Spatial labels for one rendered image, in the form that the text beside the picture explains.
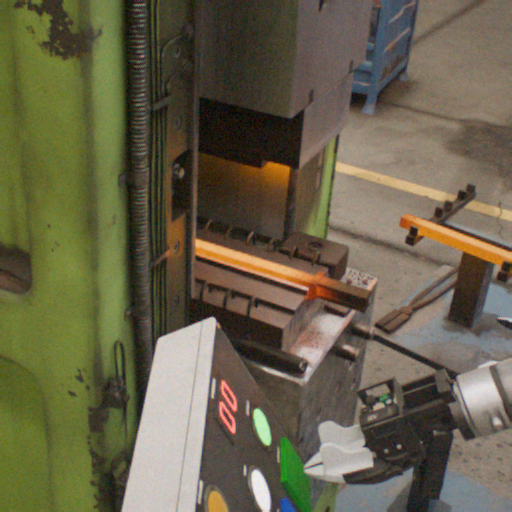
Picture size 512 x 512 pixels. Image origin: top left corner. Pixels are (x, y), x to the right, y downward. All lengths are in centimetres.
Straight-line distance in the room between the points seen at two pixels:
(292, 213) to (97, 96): 79
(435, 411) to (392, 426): 5
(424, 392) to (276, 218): 79
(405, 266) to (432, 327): 155
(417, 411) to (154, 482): 33
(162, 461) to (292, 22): 57
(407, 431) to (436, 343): 95
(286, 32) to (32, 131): 35
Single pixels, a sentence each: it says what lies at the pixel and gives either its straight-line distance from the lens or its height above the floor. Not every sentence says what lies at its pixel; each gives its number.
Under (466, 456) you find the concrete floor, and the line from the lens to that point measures 265.
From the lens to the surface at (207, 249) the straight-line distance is 149.
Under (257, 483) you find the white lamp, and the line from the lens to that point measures 92.
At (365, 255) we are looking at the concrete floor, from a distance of 352.
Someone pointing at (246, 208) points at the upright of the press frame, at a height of 98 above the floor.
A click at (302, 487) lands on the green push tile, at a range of 106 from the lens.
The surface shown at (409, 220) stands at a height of 94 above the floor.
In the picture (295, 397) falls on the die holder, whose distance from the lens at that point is 137.
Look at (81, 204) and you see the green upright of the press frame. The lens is 101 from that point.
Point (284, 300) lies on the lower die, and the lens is 140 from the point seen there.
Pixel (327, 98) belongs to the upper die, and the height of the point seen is 135.
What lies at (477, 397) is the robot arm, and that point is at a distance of 97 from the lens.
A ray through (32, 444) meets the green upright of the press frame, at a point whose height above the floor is 78.
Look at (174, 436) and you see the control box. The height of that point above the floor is 119.
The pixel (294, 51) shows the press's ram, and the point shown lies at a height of 146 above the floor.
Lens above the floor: 178
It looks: 31 degrees down
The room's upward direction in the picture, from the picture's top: 4 degrees clockwise
